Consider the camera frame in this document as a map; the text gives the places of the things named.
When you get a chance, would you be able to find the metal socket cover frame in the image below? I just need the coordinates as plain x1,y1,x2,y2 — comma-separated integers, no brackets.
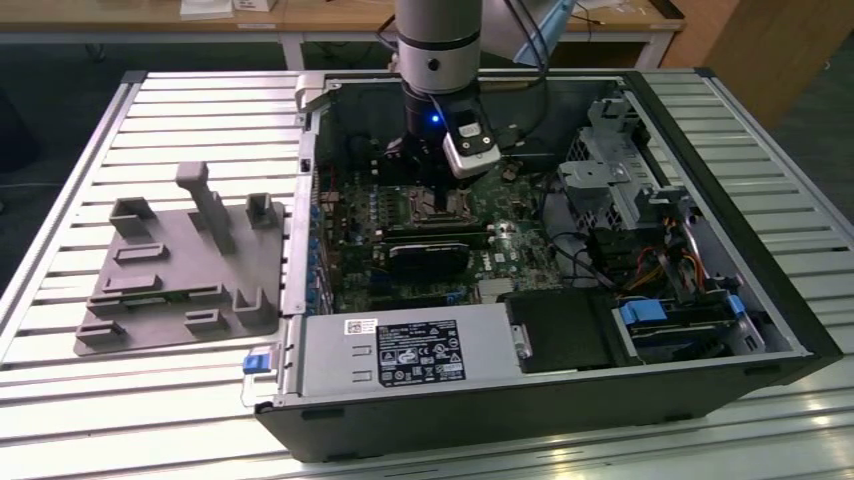
409,187,474,222

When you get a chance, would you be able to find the CPU socket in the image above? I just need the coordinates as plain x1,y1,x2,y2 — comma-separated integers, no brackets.
405,182,481,225

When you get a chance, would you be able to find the black plastic cover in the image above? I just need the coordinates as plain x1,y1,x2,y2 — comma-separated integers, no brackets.
501,288,624,375

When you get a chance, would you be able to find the black graphics card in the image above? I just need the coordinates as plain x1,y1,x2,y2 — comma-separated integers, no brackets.
384,240,473,276

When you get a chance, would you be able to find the metal drive cage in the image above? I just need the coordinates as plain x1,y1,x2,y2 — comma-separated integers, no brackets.
558,97,693,234

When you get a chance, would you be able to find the green motherboard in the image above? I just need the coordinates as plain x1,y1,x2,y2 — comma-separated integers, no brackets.
314,158,573,314

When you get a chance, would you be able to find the silver chipset heat sink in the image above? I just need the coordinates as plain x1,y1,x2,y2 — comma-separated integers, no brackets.
478,278,521,302

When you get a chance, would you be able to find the grey parts rack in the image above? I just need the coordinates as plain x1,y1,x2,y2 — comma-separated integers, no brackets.
71,162,290,358

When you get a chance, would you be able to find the wooden desk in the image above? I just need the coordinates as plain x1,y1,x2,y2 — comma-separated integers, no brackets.
0,0,688,71

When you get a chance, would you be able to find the grey power supply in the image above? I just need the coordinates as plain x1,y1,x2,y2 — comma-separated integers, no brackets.
291,302,530,399

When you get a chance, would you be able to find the hard disk in blue carrier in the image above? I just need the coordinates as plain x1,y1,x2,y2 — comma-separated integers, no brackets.
612,294,749,361

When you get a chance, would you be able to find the wooden cabinet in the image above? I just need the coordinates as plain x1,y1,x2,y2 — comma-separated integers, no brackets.
657,0,854,129

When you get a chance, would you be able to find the blue case latch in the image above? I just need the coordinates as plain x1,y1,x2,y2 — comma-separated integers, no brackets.
242,351,277,375

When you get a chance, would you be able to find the black PC case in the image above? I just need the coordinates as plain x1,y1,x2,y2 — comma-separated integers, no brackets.
251,67,844,464

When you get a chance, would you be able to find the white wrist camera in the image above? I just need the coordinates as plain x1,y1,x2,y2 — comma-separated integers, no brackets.
440,99,504,180

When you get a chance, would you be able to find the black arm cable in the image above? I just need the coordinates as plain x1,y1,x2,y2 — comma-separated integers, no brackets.
513,0,557,89

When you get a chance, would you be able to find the black cable bundle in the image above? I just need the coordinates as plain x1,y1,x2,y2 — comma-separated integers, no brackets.
541,174,620,292

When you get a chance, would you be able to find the coloured wire bundle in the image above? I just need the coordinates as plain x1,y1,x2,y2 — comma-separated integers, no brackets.
626,214,710,304

